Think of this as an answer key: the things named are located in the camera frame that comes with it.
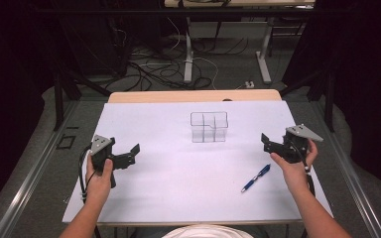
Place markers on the aluminium rail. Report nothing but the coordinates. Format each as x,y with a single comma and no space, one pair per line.
354,185
29,178

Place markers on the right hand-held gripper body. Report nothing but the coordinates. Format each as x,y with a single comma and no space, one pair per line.
296,143

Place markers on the white power strip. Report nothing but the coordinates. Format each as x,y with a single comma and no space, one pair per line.
249,84

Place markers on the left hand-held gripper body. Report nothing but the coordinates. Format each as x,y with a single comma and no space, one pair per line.
101,148

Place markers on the black metal stand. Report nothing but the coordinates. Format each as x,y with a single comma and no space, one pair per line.
324,92
66,82

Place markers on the clear plastic organizer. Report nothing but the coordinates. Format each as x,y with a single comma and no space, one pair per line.
209,127

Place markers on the white table sheet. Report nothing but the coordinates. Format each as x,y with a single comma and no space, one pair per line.
191,185

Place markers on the white desk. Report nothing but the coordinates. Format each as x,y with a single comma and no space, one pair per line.
188,59

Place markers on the person's left hand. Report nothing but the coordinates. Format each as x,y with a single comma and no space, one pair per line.
98,185

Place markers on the person's white shirt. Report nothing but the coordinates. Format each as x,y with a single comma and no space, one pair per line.
208,232

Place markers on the person's right hand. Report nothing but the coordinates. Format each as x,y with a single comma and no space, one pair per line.
296,173

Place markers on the blue pen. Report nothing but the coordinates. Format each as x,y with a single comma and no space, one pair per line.
255,178

